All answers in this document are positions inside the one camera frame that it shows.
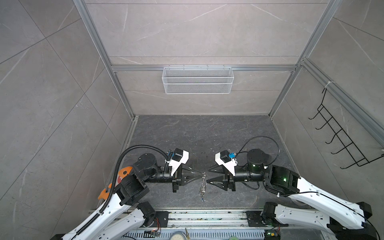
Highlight black corrugated cable conduit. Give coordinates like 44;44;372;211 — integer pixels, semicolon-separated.
74;145;171;238

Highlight orange plush shark toy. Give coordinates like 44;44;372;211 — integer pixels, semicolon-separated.
98;166;133;200

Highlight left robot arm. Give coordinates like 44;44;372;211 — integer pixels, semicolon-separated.
53;149;203;240

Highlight white wire mesh basket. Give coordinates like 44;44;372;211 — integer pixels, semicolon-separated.
162;67;235;95

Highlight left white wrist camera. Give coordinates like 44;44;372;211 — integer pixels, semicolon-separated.
169;148;189;176

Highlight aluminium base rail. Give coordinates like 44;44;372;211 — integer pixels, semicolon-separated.
78;208;334;240

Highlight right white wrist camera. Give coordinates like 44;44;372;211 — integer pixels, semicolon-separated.
215;150;238;176

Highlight black wire hook rack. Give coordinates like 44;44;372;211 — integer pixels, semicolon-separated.
308;88;384;170

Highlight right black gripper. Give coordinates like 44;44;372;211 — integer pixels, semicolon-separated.
206;160;268;192

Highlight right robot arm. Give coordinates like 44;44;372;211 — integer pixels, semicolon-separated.
207;149;381;240

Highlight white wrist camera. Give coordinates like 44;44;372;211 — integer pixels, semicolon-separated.
169;148;189;176
215;150;238;176

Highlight right black camera cable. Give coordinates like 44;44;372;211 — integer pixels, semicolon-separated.
235;135;280;166

